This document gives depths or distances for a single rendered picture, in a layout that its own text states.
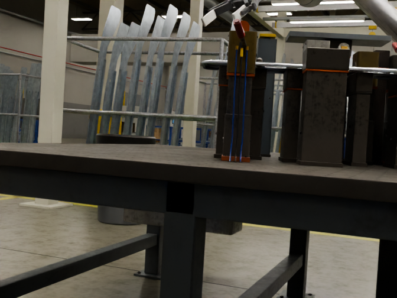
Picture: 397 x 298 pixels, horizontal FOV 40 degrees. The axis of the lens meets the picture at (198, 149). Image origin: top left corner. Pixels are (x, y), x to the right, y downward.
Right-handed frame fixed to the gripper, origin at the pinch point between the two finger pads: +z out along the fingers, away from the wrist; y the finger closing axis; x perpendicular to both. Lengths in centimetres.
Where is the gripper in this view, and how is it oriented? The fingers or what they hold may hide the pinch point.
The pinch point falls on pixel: (220, 19)
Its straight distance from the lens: 184.6
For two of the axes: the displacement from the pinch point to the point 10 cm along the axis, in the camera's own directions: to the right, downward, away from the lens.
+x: -3.7, -8.0, -4.6
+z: -5.8, 5.9, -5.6
